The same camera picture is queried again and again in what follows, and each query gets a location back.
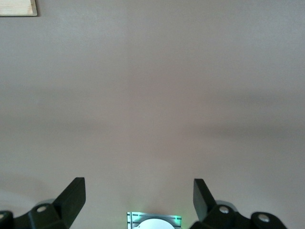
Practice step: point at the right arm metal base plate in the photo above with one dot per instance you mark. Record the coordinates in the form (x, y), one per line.
(133, 215)

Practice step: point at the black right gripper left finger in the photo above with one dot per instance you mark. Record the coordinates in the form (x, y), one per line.
(59, 214)

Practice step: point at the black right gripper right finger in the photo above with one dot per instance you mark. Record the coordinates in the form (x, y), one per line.
(214, 217)

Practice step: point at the brown table cover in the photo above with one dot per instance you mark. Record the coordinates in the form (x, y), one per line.
(152, 95)

